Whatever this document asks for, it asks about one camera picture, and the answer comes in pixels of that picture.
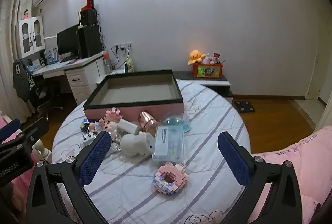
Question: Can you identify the white travel plug adapter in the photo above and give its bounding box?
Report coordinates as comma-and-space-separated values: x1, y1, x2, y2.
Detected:
80, 132, 96, 149

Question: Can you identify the clear glass bottle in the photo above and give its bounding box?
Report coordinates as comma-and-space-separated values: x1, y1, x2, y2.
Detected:
110, 133, 122, 152

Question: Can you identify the pink pig doll figure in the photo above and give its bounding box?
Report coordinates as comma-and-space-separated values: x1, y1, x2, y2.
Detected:
88, 119, 118, 136

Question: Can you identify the white cat night light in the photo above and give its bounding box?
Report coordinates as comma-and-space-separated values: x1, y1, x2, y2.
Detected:
120, 132, 155, 157

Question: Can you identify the white charger block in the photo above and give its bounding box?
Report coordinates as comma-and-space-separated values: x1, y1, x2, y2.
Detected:
118, 119, 140, 135

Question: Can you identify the pink brick block figure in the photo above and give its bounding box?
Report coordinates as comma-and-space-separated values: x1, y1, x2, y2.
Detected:
105, 107, 123, 122

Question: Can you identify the pink brick donut model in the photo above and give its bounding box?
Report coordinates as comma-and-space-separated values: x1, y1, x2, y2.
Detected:
153, 162, 188, 195

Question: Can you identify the clear plastic case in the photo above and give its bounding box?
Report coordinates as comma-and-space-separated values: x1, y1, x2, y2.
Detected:
152, 126, 185, 165

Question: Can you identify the rose gold metallic cup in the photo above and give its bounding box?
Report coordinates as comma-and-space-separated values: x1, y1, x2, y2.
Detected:
137, 111, 159, 132

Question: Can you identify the black bathroom scale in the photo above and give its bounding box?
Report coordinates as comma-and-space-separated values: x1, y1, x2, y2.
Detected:
233, 100, 255, 113

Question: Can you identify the black office chair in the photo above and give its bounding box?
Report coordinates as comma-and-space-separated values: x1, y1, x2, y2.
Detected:
25, 74, 63, 117

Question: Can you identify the white quilted striped bedspread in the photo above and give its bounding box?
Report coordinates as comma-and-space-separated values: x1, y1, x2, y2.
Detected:
51, 79, 252, 224

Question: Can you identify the pink blanket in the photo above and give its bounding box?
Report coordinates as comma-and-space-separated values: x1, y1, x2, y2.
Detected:
249, 125, 332, 224

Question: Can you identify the dark jacket on chair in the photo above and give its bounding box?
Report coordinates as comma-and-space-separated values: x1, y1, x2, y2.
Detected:
12, 59, 35, 102

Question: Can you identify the white desk with drawers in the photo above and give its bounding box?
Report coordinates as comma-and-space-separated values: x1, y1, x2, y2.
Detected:
32, 52, 106, 105

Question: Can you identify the pink and black storage box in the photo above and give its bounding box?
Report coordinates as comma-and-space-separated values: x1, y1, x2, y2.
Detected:
83, 70, 184, 121

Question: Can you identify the orange toy storage box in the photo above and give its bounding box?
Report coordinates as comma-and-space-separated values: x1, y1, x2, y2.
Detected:
192, 63, 223, 79

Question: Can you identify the orange capped water bottle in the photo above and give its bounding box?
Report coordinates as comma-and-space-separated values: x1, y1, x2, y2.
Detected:
103, 53, 112, 74

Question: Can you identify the snack bag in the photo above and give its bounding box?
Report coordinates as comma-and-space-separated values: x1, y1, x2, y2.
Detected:
125, 56, 134, 73

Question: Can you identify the orange octopus plush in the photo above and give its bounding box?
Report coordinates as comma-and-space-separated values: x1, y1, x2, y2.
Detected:
187, 49, 206, 65

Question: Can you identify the black computer monitor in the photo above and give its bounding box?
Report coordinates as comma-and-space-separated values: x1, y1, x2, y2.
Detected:
57, 24, 79, 61

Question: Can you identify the white glass door cabinet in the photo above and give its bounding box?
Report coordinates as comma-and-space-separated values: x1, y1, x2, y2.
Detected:
16, 16, 46, 58

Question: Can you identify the black speaker box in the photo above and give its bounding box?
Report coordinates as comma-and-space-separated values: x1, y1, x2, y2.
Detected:
79, 9, 97, 26

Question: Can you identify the beige curtain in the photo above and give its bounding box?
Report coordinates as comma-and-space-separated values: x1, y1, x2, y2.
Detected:
0, 0, 32, 122

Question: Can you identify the white wall power strip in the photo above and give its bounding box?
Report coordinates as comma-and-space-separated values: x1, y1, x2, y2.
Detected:
115, 42, 133, 50

